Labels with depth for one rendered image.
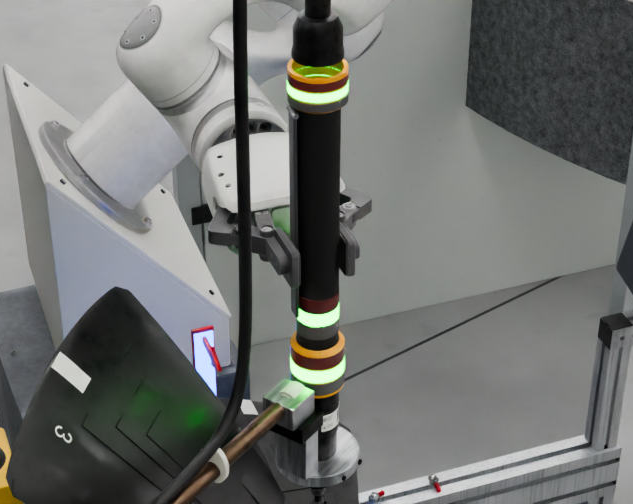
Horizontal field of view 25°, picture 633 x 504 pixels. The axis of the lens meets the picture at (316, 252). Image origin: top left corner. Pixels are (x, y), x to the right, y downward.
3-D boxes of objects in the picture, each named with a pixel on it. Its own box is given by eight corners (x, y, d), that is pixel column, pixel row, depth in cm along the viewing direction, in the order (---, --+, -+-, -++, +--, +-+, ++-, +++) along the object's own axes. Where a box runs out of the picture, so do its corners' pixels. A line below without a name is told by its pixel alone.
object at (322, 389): (324, 403, 115) (324, 391, 114) (279, 383, 117) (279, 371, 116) (355, 375, 118) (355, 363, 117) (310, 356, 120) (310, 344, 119)
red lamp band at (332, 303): (323, 319, 111) (323, 306, 111) (287, 304, 113) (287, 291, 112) (347, 298, 114) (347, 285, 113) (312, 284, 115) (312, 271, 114)
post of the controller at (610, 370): (595, 452, 188) (612, 330, 178) (584, 438, 191) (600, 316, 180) (616, 447, 189) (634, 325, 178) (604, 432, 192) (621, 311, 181)
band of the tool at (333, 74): (326, 123, 101) (326, 85, 99) (275, 106, 103) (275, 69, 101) (359, 99, 104) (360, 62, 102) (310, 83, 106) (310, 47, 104)
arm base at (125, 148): (20, 103, 185) (121, 0, 182) (119, 172, 198) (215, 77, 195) (64, 188, 172) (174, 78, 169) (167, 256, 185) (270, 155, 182)
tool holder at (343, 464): (315, 514, 117) (315, 420, 111) (244, 480, 120) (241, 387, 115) (375, 452, 123) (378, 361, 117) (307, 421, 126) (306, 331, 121)
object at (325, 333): (323, 346, 113) (323, 333, 112) (287, 331, 114) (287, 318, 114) (347, 325, 115) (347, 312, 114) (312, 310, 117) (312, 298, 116)
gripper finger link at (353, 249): (352, 226, 117) (385, 270, 112) (315, 234, 116) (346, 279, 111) (352, 192, 115) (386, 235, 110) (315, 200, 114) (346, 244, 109)
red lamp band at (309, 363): (324, 377, 113) (324, 365, 113) (279, 358, 116) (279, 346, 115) (355, 349, 116) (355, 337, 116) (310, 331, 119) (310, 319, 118)
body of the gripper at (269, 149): (303, 180, 127) (351, 246, 118) (191, 202, 124) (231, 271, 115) (302, 104, 123) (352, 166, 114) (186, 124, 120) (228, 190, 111)
